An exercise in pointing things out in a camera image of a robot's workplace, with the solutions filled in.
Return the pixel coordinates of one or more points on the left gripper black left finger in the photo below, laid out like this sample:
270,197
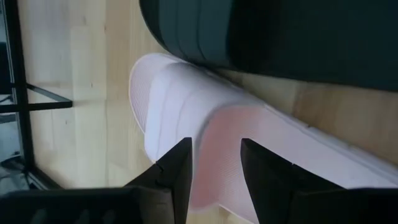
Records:
180,174

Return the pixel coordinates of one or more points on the black rubber slide sandal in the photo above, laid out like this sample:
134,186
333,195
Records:
280,37

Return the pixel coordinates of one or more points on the black metal rig frame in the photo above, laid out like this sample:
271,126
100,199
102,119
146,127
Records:
17,62

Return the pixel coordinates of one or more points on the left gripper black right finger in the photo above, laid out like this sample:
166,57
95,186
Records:
267,180

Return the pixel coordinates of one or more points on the pink rubber slide sandal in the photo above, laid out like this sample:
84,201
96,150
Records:
186,99

